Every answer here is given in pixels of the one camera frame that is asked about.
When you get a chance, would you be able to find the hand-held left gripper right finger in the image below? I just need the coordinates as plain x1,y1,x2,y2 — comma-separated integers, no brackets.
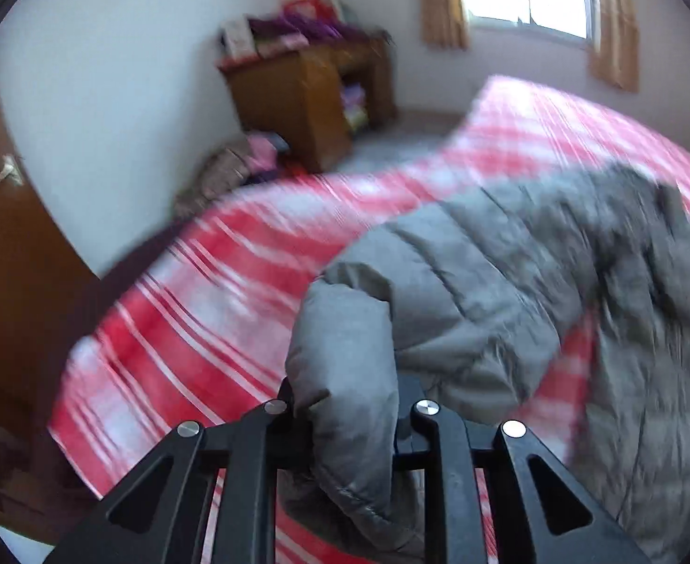
392,373,651,564

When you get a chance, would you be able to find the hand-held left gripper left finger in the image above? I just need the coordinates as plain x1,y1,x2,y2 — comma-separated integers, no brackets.
51,379,314,564

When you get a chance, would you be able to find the grey puffer jacket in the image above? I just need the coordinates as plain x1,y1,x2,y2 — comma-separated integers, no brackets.
280,161,690,564

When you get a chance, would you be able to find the clothes pile on floor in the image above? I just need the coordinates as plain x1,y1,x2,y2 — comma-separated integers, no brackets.
172,132,299,221

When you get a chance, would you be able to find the red plaid bed sheet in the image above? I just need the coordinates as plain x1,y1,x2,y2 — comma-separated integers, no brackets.
48,73,690,564

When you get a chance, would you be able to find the brown wooden door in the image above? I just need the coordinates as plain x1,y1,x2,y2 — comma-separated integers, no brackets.
0,53,102,424

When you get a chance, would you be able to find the wooden desk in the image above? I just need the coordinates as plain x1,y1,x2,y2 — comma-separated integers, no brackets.
219,38,399,174

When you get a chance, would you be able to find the purple box in desk shelf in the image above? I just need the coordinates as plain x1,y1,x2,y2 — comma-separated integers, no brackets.
342,83,372,130

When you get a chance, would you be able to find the pink flat box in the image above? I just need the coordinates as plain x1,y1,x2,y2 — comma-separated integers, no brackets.
257,32,307,60

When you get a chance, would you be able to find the white printed box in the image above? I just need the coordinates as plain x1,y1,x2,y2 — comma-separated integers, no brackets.
221,16,258,63

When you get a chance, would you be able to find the purple garment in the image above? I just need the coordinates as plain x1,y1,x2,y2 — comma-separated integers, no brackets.
248,12,375,42

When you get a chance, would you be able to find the red paper bag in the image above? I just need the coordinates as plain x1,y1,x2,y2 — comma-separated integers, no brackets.
280,0,343,27

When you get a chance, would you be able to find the beige patterned curtain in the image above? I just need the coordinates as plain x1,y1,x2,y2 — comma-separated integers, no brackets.
588,0,641,93
418,0,470,51

